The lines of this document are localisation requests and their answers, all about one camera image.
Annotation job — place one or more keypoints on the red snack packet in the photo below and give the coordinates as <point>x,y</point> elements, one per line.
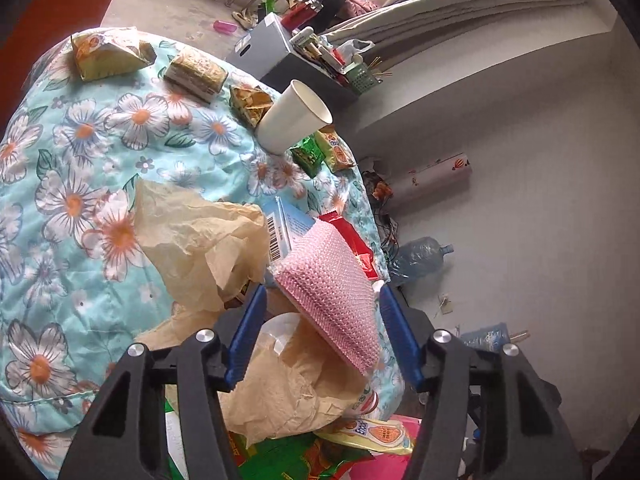
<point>356,246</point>

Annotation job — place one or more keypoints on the orange snack packet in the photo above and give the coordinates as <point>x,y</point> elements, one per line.
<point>336,150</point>

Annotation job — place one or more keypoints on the yellow peach print packet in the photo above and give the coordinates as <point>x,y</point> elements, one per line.
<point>372,435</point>

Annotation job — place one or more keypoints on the small yellow chips packet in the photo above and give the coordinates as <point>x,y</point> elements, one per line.
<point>250,104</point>

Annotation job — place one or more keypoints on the folded beige mats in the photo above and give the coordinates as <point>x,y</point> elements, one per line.
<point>450,15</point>

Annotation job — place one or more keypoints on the printed paper roll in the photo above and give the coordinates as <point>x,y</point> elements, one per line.
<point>430,180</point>

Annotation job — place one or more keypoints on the large blue water jug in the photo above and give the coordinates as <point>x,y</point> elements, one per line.
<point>420,259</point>

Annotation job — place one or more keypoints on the blue white barcode box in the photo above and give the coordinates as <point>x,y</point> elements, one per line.
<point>289,225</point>

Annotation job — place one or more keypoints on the turquoise floral blanket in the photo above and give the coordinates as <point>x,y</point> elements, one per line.
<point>75,200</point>

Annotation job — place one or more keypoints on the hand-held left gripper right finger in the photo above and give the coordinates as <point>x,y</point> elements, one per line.
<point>400,340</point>

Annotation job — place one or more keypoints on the beige biscuit packet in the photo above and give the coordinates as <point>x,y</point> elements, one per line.
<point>196,75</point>

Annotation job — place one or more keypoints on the white paper cup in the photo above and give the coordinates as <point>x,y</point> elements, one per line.
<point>290,117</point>

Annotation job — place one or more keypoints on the green foil wrapper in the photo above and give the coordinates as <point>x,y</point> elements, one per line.
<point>295,460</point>

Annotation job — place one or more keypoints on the pink plastic bottle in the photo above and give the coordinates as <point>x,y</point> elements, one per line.
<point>225,27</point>

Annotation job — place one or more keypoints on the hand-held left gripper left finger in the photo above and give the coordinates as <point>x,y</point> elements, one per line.
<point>247,331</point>

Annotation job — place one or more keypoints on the dark grey storage box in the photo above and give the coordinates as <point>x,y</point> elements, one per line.
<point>270,52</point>

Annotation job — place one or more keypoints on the crushed clear plastic bottle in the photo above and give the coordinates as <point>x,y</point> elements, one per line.
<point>484,338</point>

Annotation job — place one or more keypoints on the small green basket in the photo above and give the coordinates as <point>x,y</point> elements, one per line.
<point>361,76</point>

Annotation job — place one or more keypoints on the crumpled tan paper bag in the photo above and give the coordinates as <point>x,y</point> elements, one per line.
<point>200,240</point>

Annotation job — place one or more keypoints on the large yellow green snack packet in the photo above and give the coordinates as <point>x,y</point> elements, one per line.
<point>107,55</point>

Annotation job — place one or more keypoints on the reddish brown wooden furniture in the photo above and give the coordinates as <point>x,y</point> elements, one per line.
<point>45,15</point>

